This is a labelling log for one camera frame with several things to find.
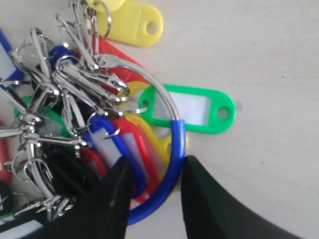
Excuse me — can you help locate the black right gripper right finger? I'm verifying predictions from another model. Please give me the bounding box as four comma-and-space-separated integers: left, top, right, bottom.
180, 155, 319, 239

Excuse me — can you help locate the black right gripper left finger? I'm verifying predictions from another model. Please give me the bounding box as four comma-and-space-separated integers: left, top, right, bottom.
27, 156, 133, 239

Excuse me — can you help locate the small blue object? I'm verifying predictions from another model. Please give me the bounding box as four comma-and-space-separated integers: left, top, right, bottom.
85, 115, 147, 199

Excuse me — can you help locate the blue carabiner with key tags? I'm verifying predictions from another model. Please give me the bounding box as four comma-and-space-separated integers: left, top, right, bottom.
93, 54, 186, 226

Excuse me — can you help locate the red plastic key tag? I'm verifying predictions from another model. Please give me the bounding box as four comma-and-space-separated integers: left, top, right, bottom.
113, 118, 164, 203

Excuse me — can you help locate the green plastic key tag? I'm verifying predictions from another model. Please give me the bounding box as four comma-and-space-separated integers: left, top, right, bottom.
139, 84, 236, 134

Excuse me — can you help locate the yellow plastic key tag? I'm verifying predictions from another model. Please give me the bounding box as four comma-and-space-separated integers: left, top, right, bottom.
86, 0, 164, 47

